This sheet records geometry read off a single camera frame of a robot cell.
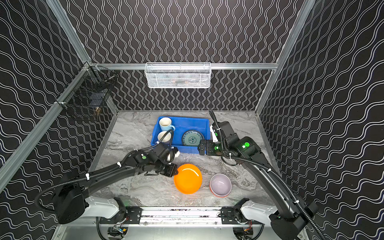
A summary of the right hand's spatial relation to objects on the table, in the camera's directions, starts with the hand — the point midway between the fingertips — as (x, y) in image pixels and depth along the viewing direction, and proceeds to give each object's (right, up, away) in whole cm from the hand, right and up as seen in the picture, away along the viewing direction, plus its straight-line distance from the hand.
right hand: (206, 147), depth 71 cm
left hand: (-13, -13, +6) cm, 20 cm away
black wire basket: (-74, +34, +26) cm, 85 cm away
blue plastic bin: (-14, +12, +39) cm, 43 cm away
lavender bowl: (+8, -22, +10) cm, 25 cm away
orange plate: (-9, -19, +10) cm, 23 cm away
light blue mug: (-25, +12, +31) cm, 42 cm away
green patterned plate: (-7, +2, +30) cm, 31 cm away
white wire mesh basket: (-20, +57, +64) cm, 88 cm away
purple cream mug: (-24, +1, +30) cm, 38 cm away
